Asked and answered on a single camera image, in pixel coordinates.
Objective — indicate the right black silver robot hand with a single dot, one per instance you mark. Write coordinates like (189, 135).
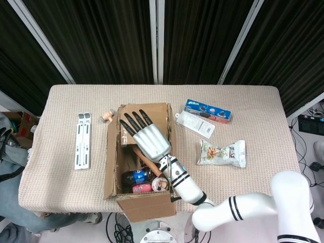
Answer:
(150, 140)

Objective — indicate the brown cardboard box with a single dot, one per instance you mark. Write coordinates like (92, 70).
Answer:
(111, 157)
(25, 124)

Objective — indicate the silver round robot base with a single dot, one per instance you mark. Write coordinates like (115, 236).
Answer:
(158, 234)

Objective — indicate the brown wooden stick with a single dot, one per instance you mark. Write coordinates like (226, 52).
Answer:
(149, 163)

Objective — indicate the cola bottle blue label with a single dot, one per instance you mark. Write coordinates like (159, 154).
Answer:
(136, 177)

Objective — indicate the small doll figure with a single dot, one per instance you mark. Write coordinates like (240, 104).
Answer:
(159, 183)

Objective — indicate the white flat retail package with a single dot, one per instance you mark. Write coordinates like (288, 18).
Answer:
(195, 124)

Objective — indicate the pink drink can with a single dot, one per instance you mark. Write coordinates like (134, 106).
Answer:
(141, 188)

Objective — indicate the wooden massage roller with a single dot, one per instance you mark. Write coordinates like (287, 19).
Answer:
(107, 116)

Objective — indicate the white folding laptop stand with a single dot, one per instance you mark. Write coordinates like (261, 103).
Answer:
(82, 141)

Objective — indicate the blue pink cookie box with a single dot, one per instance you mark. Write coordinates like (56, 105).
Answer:
(215, 112)

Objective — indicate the white peanut snack bag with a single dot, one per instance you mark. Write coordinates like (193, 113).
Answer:
(222, 154)

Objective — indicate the beige waffle tablecloth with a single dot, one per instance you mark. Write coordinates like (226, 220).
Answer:
(227, 177)

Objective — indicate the grey sneaker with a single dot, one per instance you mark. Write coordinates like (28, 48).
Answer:
(93, 217)

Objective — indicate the black curtain panel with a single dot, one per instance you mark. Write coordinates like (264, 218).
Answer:
(202, 40)
(101, 40)
(17, 63)
(291, 50)

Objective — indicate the brown cardboard box on floor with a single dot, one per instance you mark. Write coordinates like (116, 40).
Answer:
(25, 124)

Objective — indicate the person leg in jeans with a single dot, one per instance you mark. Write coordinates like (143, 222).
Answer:
(38, 222)

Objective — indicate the black electronic box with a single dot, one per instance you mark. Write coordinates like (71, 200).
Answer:
(311, 124)

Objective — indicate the black power adapter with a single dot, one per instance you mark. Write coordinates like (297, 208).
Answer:
(315, 166)

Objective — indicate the white shoe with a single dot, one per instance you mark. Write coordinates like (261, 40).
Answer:
(319, 152)

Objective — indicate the white partition frame post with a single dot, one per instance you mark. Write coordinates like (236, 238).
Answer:
(157, 43)
(43, 43)
(240, 43)

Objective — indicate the white partition frame rail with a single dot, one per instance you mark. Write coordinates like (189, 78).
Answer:
(306, 105)
(15, 102)

